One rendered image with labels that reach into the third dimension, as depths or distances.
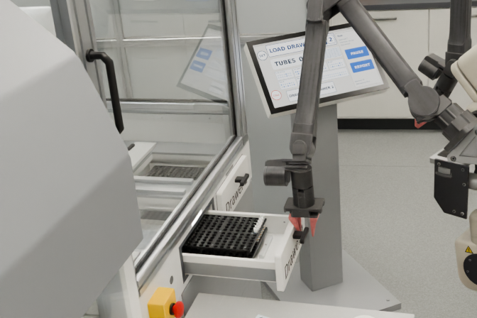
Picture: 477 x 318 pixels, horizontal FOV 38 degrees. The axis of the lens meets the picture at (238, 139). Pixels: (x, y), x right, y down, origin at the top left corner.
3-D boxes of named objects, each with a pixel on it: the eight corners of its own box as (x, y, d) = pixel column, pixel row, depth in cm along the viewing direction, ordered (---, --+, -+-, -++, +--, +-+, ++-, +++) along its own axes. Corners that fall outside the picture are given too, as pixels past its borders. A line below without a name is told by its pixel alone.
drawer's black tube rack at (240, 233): (267, 237, 200) (266, 218, 198) (252, 271, 185) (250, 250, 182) (196, 232, 206) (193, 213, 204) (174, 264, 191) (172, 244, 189)
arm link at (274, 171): (305, 139, 179) (312, 143, 187) (262, 139, 182) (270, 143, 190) (304, 185, 177) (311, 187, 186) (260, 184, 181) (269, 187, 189)
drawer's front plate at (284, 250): (305, 235, 203) (303, 201, 199) (283, 292, 177) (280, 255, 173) (299, 235, 203) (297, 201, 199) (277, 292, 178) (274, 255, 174)
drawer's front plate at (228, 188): (249, 183, 238) (247, 154, 234) (224, 225, 213) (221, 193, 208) (245, 183, 239) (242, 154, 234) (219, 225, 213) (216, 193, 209)
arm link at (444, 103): (456, 106, 170) (456, 111, 175) (426, 78, 173) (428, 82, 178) (428, 133, 171) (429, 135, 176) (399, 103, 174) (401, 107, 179)
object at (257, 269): (298, 233, 201) (297, 214, 199) (277, 283, 179) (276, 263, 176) (170, 224, 213) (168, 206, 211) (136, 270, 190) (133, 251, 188)
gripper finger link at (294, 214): (297, 228, 193) (294, 199, 190) (323, 229, 191) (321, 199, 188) (292, 240, 187) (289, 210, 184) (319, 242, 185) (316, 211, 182)
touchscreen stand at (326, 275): (401, 308, 298) (401, 83, 260) (307, 340, 284) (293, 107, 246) (343, 254, 342) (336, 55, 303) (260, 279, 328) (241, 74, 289)
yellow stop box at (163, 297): (180, 312, 170) (177, 287, 167) (170, 331, 164) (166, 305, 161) (161, 310, 171) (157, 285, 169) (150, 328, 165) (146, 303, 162)
